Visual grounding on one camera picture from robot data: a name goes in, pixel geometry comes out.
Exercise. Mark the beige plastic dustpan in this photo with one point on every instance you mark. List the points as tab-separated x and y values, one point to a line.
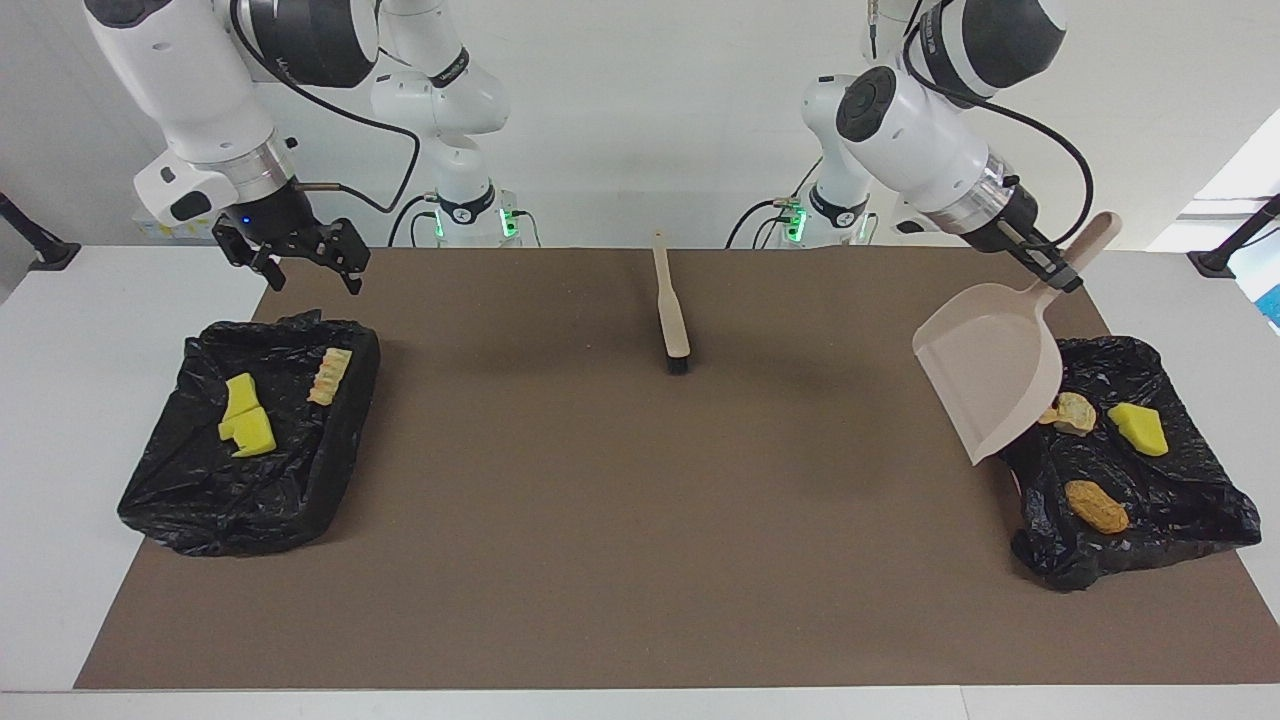
990	380

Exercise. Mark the golden bread roll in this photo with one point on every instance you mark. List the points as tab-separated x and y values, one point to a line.
1097	507

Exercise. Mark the notched yellow sponge piece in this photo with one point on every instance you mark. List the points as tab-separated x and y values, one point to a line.
252	438

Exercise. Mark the brown table mat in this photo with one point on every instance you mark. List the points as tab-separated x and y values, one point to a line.
640	600

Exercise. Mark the bin with black bag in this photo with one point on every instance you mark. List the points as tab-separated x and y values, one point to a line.
200	500
1180	500

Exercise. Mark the pale striped croissant piece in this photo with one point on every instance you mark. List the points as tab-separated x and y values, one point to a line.
330	376

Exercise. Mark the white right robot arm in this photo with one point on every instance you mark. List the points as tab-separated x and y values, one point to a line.
190	90

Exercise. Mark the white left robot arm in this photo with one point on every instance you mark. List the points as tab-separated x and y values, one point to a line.
910	140

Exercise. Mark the green and yellow sponge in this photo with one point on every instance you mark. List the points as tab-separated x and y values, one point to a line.
240	393

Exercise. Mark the black stand foot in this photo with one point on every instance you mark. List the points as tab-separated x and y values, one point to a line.
1220	262
50	255

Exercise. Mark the blue object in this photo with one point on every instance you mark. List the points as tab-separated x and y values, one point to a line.
1272	305

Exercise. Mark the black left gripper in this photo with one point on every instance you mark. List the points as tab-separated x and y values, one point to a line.
1005	220

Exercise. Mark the beige hand brush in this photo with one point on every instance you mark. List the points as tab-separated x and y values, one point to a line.
672	320

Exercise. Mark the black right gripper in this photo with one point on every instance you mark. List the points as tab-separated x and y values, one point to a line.
285	225

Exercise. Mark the white box with yellow labels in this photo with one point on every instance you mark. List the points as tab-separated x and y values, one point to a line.
160	231

